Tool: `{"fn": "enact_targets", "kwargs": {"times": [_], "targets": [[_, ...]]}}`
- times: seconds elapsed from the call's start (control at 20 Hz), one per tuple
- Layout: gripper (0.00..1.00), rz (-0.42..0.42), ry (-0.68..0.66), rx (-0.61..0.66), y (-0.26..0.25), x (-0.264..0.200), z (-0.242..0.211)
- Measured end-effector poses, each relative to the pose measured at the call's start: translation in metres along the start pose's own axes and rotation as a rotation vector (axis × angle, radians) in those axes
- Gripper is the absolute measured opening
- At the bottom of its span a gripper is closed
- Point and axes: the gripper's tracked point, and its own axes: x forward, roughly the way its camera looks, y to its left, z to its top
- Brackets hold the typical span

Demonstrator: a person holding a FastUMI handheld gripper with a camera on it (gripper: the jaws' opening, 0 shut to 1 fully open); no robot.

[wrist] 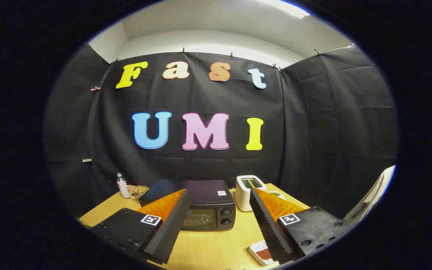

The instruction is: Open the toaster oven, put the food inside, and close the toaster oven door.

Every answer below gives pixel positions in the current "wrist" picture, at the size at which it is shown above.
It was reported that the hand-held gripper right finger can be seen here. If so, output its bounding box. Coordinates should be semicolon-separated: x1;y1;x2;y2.
249;188;353;265

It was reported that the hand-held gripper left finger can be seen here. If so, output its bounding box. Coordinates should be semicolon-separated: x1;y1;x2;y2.
87;189;192;265

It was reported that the black toaster oven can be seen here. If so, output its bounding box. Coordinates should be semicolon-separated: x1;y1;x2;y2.
139;179;236;231

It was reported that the white bread toaster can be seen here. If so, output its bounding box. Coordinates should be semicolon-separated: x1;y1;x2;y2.
235;175;267;212

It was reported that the white ribbed tray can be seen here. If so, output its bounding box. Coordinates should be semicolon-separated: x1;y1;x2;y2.
249;240;276;266

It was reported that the clear plastic bottle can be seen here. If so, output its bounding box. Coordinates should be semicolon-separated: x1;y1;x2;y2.
117;173;131;198

